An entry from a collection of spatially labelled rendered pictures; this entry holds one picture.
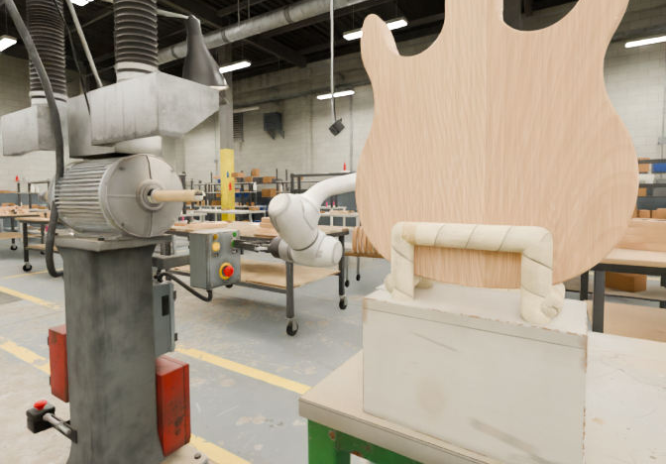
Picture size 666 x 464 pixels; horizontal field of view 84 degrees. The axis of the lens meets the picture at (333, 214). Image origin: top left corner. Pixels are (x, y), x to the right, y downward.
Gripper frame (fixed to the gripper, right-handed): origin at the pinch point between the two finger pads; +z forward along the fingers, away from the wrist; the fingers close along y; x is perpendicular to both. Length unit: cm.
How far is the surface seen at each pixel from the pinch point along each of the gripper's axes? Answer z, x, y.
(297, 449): 8, -107, 42
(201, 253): 7.0, -2.2, -12.6
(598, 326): -119, -57, 155
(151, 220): 5.4, 10.5, -31.9
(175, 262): 14.1, -5.2, -17.8
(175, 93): -23, 42, -43
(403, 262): -82, 9, -50
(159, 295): 24.2, -18.5, -17.9
